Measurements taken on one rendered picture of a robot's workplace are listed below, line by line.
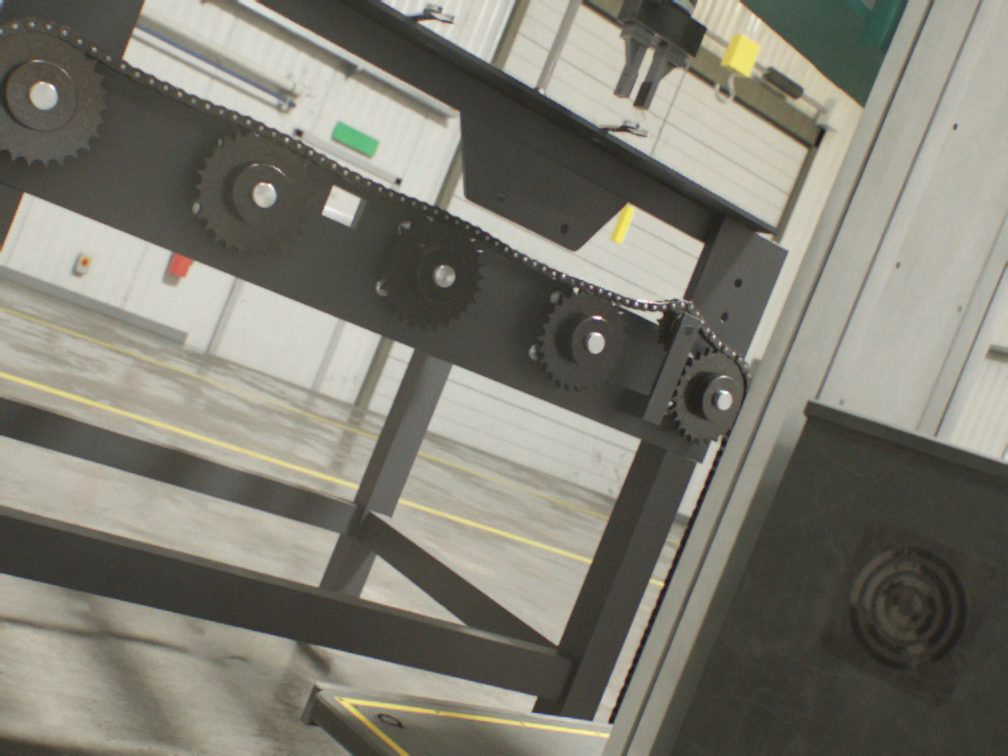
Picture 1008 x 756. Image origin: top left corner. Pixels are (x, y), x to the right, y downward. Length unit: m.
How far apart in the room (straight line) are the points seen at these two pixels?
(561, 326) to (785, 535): 0.84
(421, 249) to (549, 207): 0.27
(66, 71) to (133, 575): 0.68
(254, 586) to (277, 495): 1.02
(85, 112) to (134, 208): 0.15
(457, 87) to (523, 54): 10.44
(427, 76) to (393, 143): 9.89
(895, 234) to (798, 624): 0.48
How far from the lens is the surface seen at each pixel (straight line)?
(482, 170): 1.90
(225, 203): 1.68
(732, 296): 2.20
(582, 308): 1.95
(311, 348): 11.57
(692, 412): 2.12
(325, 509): 2.92
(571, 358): 1.94
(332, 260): 1.79
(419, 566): 2.70
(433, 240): 1.80
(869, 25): 1.49
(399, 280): 1.78
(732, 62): 9.30
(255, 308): 11.32
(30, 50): 1.62
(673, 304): 2.05
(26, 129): 1.62
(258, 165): 1.67
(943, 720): 1.09
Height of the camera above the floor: 0.75
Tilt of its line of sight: 1 degrees down
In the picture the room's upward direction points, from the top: 22 degrees clockwise
